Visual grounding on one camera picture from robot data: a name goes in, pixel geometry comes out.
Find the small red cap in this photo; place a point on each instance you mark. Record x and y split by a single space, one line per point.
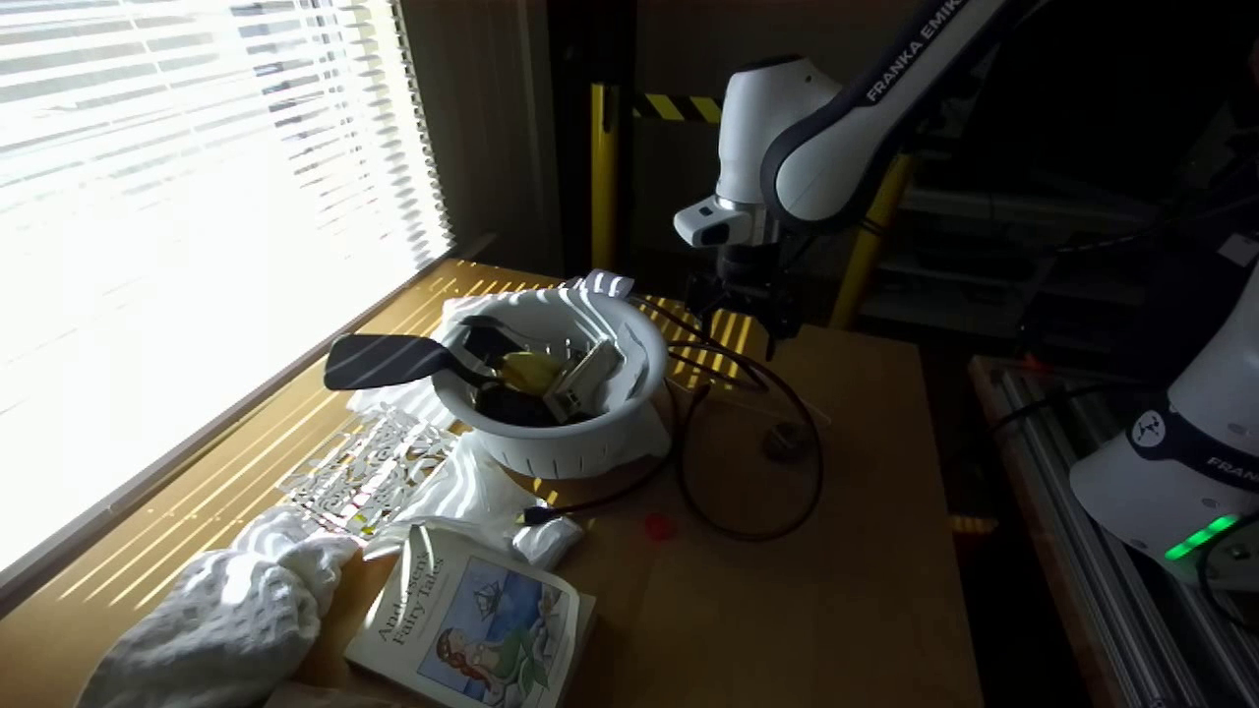
658 526

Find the black spatula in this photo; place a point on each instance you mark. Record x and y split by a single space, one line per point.
379 362

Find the shelf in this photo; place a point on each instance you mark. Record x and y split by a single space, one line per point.
993 265

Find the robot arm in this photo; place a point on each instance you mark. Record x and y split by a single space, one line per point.
836 147

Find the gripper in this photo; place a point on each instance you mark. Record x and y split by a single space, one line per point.
749 264

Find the yellow safety barrier frame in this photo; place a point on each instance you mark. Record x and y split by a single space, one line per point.
604 177

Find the fairy tale book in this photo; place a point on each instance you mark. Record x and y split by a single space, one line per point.
472 629

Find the clear plastic tray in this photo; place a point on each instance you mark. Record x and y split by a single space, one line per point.
369 472

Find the window blinds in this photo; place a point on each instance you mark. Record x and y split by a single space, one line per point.
197 226

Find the white cloth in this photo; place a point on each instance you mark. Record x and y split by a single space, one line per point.
472 492

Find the white colander bowl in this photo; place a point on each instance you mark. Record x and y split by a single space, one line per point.
570 433

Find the yellow lemon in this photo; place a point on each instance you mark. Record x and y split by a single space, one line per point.
529 372

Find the small white box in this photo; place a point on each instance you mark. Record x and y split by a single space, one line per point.
588 376

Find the white waffle towel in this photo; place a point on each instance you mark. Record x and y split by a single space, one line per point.
231 619

